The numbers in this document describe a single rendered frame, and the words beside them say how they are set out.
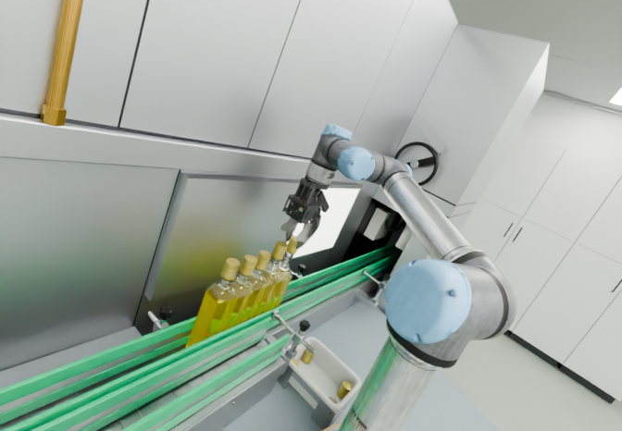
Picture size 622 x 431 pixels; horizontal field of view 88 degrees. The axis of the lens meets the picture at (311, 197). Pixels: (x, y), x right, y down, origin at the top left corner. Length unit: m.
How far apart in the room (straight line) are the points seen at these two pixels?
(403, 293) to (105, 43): 0.60
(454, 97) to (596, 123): 3.34
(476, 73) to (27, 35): 1.52
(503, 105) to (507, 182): 2.76
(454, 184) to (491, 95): 0.40
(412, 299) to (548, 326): 4.10
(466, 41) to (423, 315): 1.42
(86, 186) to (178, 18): 0.34
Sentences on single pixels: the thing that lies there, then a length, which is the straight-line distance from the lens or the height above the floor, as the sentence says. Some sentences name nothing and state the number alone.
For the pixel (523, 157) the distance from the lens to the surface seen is 4.36.
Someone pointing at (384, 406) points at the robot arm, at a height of 1.20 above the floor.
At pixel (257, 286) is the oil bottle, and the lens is 0.91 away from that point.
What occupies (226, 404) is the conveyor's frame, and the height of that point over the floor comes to 0.87.
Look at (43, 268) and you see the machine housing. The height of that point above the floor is 1.11.
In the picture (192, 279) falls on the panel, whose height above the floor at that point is 1.02.
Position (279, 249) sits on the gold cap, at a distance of 0.92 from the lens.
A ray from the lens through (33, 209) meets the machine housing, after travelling 0.71.
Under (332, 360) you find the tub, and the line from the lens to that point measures 1.22.
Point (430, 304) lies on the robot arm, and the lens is 0.49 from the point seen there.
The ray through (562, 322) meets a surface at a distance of 4.56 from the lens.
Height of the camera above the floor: 1.58
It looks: 16 degrees down
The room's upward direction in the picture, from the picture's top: 23 degrees clockwise
